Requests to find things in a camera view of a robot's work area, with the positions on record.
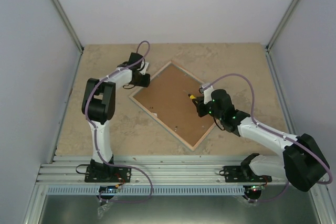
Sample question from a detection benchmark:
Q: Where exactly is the grey slotted cable duct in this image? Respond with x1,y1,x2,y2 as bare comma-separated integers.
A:
46,185,245,196

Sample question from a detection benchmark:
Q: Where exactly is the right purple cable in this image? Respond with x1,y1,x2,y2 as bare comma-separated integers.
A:
209,73,331,204

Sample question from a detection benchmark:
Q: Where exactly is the right aluminium corner post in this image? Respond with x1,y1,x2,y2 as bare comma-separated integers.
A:
265,0,301,53

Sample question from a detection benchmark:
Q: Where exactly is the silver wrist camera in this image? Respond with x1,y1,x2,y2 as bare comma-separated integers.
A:
199,83,214,104
139,60,149,74

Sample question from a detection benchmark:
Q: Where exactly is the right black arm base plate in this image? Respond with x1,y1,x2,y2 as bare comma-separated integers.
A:
219,166,272,183

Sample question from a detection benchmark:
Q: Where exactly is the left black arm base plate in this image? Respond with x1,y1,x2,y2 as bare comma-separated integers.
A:
85,163,132,184

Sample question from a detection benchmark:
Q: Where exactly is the aluminium rail platform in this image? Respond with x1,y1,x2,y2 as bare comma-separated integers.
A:
35,155,328,186

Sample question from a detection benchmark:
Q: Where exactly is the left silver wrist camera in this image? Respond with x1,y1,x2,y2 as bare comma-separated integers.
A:
139,60,149,74

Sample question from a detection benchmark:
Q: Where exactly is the aluminium corner post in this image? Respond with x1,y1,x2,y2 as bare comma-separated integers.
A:
265,0,301,53
50,0,84,54

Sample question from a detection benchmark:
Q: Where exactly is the left aluminium corner post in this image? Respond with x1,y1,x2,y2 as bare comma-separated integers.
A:
50,0,84,54

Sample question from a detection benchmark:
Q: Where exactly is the teal wooden picture frame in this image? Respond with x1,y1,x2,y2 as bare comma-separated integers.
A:
129,61,215,151

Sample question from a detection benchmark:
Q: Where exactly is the yellow handled screwdriver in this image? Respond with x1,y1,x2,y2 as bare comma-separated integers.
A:
183,90,196,100

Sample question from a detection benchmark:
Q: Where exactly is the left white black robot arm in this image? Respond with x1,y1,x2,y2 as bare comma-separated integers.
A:
82,52,151,182

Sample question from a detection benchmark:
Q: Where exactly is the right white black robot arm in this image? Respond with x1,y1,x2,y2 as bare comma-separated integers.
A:
189,89,330,191

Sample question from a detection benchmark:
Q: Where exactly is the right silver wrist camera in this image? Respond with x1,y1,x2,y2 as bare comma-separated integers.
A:
199,83,214,104

